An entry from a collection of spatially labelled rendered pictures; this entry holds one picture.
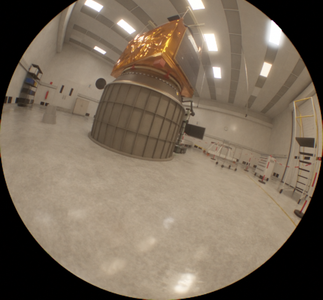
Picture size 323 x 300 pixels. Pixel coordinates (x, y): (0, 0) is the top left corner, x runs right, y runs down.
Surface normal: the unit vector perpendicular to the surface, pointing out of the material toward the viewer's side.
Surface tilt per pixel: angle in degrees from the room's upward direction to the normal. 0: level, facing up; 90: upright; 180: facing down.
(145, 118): 90
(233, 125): 90
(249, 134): 90
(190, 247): 0
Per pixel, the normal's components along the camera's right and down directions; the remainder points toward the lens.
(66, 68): 0.80, 0.28
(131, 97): 0.06, 0.07
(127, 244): 0.29, -0.95
